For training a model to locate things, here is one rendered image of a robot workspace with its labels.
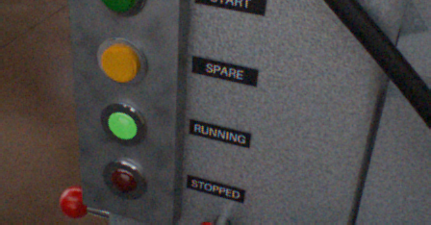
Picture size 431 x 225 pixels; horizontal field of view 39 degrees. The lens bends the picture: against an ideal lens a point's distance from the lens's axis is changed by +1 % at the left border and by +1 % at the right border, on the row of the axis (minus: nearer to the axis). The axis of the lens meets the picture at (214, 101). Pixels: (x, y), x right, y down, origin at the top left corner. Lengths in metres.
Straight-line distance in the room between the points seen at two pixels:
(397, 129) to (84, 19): 0.22
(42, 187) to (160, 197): 2.02
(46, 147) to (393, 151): 2.33
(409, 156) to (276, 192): 0.10
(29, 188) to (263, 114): 2.10
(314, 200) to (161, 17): 0.17
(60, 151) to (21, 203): 0.33
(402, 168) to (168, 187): 0.17
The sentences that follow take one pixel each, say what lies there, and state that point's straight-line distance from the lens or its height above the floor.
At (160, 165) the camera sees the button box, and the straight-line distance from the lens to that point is 0.45.
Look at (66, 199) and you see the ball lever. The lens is 0.59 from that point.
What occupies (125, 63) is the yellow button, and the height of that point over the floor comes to 1.37.
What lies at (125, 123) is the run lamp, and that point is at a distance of 0.43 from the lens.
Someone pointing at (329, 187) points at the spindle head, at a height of 1.30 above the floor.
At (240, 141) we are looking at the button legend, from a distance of 0.43.
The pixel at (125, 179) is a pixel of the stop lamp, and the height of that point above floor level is 1.27.
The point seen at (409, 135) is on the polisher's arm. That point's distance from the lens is 0.42.
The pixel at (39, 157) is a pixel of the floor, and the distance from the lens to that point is 2.63.
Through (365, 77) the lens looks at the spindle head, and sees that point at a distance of 0.39.
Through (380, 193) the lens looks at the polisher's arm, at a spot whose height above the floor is 1.29.
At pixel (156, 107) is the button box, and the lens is 0.42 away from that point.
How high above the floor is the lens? 1.57
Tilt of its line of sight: 32 degrees down
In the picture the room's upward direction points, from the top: 4 degrees clockwise
